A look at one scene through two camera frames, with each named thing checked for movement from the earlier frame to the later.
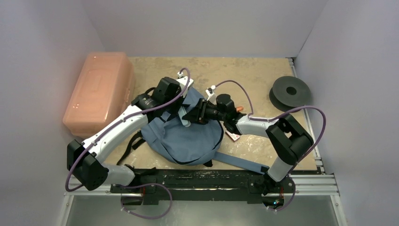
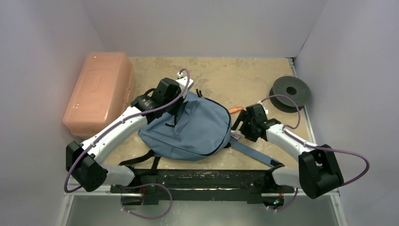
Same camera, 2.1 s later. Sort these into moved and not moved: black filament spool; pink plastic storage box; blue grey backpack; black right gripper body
Moved: black right gripper body; blue grey backpack
Not moved: pink plastic storage box; black filament spool
